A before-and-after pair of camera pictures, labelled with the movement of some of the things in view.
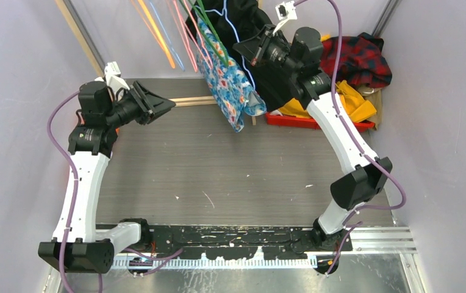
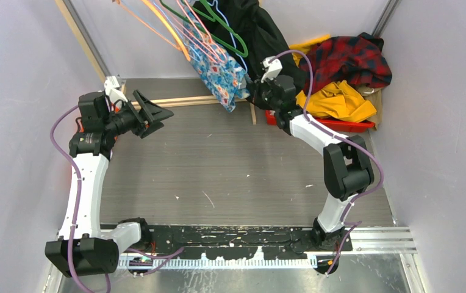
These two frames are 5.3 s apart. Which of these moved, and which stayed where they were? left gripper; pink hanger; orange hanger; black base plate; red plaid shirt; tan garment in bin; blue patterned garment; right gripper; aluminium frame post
Moved: right gripper; left gripper; orange hanger; pink hanger; blue patterned garment
Stayed: red plaid shirt; tan garment in bin; aluminium frame post; black base plate
